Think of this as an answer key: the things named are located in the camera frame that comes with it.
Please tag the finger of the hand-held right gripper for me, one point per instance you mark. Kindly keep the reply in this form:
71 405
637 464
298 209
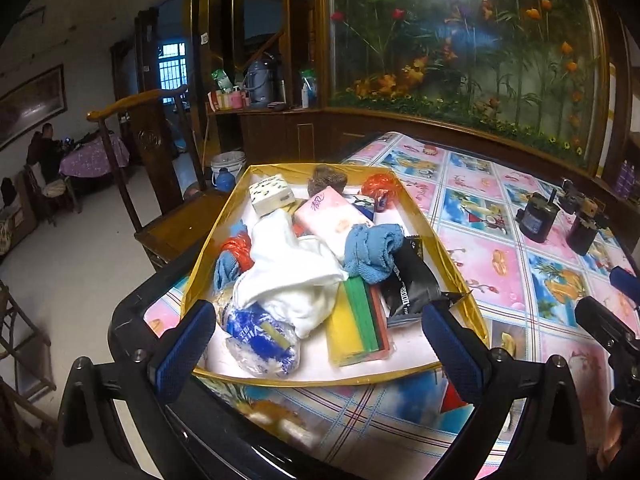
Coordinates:
627 282
607 327

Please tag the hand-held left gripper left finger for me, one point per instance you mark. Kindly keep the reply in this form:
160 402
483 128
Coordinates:
185 345

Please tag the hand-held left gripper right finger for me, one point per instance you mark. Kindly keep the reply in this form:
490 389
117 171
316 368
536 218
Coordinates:
450 345

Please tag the blue white plastic-wrapped bundle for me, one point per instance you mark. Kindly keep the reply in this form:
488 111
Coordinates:
250 335

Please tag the black snack packet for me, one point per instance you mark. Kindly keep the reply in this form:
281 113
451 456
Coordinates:
410 280

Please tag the striped sponge cloth pack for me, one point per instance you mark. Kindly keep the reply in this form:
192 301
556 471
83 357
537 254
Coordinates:
350 325

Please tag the orange and blue scrubber cloth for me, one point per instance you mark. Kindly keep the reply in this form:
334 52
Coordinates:
235 255

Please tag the white cloth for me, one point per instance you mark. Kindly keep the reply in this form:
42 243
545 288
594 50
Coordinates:
285 280

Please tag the blue towel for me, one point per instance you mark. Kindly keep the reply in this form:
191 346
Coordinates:
372 252

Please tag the golden cardboard box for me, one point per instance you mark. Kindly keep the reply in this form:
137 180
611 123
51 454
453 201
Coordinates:
232 220

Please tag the blue tissue pack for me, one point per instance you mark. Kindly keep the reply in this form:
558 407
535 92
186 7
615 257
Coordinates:
362 205

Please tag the lemon print tissue pack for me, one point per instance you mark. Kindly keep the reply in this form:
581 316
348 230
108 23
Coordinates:
272 195

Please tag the orange plastic bag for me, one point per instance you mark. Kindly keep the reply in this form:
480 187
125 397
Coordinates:
377 185

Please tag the pink tissue pack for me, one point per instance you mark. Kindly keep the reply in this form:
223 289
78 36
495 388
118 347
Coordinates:
330 215

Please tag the brown knitted gloves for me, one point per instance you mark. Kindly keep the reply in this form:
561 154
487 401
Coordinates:
327 177

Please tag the black motor with wooden pulley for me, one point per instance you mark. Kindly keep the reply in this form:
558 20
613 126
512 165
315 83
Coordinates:
582 235

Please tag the black table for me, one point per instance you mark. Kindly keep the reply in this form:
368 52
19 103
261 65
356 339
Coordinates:
127 310

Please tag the purple bottle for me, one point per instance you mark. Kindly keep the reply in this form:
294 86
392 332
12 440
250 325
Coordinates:
633 182
623 180

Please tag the small black motor part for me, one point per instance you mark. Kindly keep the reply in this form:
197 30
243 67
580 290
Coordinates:
570 195

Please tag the black electric motor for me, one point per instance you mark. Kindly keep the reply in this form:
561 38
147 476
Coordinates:
535 220

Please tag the blue plastic jug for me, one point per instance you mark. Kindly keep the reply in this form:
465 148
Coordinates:
224 180

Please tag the white bucket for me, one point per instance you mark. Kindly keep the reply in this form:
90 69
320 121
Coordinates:
227 162

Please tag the wooden chair with cushion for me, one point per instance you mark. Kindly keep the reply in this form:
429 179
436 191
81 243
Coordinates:
52 190

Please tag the table with purple cloth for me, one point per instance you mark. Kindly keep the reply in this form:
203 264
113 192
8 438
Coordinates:
95 160

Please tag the pink box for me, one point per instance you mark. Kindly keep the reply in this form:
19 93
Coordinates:
230 100

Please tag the green packet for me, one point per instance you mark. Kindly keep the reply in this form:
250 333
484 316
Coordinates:
222 80

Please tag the barred window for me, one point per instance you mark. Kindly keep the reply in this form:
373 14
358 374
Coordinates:
172 70

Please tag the blue thermos jug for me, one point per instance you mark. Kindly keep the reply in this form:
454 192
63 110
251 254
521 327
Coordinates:
262 80

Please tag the white bottle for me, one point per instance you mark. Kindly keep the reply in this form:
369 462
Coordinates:
305 95

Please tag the glass flower display cabinet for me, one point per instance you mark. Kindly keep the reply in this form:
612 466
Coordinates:
450 60

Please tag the green spray bottle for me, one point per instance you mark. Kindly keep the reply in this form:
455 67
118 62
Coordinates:
312 85

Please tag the framed wall picture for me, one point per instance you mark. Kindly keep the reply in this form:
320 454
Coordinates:
30 105

